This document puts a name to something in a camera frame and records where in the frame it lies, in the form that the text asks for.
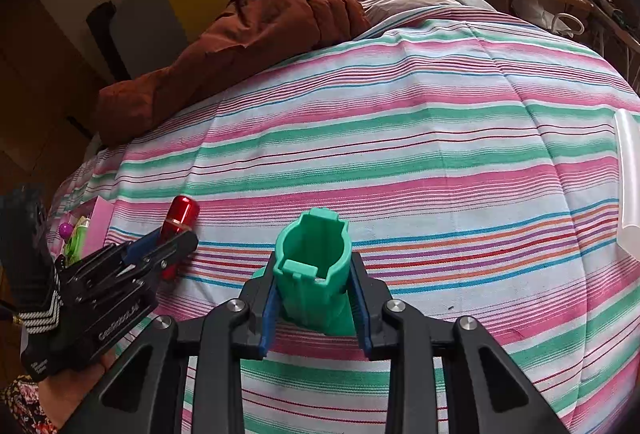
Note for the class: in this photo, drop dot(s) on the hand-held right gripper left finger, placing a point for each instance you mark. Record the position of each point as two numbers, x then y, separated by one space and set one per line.
267 319

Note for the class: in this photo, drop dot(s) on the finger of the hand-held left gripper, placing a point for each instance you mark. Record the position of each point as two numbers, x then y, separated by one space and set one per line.
142 246
175 246

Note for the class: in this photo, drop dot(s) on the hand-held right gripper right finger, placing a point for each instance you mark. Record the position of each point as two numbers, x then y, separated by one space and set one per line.
361 314

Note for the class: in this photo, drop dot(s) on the red metallic cylinder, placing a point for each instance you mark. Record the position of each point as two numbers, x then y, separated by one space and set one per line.
182 214

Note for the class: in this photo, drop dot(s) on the pink shallow tray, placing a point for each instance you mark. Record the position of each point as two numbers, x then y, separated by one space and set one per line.
102 226

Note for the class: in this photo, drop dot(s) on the white green toy stamp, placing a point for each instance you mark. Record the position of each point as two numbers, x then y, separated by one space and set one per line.
77 244

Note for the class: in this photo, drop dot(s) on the green plastic toy holder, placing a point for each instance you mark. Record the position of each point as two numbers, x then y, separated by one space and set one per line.
310 259

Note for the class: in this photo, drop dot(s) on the magenta dimpled ball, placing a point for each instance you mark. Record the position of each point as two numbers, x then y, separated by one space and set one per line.
66 230

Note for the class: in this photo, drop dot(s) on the person's left forearm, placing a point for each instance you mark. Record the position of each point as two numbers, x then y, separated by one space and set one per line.
22 406

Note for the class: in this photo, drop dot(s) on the wooden wardrobe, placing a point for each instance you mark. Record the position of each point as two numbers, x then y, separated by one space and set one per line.
35 88

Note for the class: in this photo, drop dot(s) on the black rolled mat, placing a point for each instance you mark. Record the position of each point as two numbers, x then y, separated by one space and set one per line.
105 33

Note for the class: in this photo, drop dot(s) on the brown quilt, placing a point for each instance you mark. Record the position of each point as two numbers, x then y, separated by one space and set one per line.
260 23

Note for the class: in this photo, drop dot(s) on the translucent plastic tube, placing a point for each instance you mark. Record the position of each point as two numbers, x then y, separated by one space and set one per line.
631 174

